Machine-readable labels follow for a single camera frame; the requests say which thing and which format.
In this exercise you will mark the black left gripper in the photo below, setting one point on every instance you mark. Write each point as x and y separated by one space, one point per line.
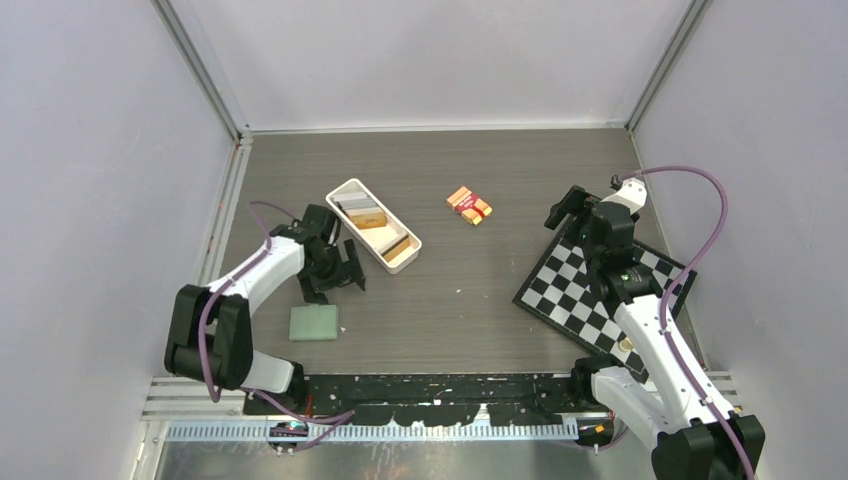
345 272

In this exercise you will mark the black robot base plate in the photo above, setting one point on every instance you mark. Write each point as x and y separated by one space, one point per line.
525 399

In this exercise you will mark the grey credit card stack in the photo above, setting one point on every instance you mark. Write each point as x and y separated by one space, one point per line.
354 200

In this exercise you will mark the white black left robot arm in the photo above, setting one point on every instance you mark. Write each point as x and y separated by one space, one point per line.
210 338

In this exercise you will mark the gold credit card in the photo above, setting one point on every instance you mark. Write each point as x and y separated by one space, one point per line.
368 218

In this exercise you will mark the red orange small box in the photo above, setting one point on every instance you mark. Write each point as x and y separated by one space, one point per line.
469 206

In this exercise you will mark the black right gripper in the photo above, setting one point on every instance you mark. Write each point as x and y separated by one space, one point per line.
573 202

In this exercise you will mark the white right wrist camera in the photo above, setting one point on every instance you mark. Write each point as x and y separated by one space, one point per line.
630 192

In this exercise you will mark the mint green card holder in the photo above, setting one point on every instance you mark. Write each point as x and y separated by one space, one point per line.
314 323

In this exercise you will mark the black white chessboard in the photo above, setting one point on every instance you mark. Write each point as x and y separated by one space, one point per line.
557 292

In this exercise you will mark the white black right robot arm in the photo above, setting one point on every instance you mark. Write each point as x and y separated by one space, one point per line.
691 430

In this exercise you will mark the white rectangular plastic tray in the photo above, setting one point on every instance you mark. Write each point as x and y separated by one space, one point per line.
381 232

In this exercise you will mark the aluminium frame rail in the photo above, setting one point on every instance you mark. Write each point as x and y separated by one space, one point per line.
192 417

